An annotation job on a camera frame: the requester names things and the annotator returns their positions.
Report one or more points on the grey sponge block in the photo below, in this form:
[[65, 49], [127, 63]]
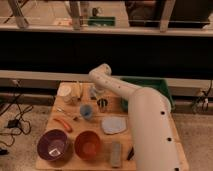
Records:
[[116, 154]]

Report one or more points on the orange bowl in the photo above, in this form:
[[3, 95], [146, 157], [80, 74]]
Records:
[[87, 145]]

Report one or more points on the orange carrot toy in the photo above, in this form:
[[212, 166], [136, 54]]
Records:
[[66, 126]]

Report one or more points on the striped dark cup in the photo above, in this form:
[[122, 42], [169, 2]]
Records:
[[102, 104]]

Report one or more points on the green plastic bin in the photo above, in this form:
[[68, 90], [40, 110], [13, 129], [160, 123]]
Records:
[[156, 83]]

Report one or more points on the green box on shelf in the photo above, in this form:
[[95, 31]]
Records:
[[101, 21]]

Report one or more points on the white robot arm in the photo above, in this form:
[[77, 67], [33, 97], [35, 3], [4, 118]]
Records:
[[148, 111]]

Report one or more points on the metal spoon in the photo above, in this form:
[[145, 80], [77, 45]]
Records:
[[74, 117]]

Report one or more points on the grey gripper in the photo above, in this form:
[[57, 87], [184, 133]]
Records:
[[95, 93]]

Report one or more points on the light blue cloth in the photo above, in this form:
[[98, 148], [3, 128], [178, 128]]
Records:
[[113, 125]]

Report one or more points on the purple bowl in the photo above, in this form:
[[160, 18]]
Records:
[[53, 145]]

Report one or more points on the blue metal cup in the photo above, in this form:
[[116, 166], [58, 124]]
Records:
[[86, 111]]

